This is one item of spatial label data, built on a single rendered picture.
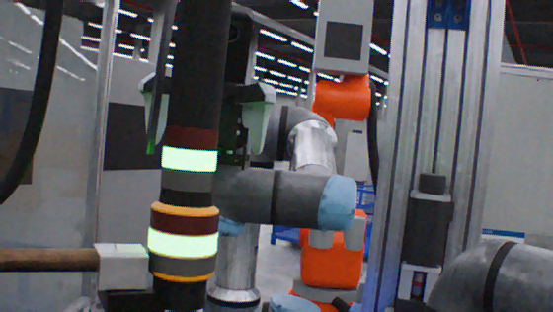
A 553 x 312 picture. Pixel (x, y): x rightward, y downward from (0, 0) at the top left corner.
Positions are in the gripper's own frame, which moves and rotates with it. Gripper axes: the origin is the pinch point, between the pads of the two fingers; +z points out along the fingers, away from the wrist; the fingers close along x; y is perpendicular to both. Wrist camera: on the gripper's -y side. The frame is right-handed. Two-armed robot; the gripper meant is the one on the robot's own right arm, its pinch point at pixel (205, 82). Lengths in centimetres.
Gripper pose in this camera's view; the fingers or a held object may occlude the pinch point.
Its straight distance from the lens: 40.8
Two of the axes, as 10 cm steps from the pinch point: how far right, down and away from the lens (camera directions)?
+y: -1.0, 9.9, 0.5
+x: -9.9, -1.0, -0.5
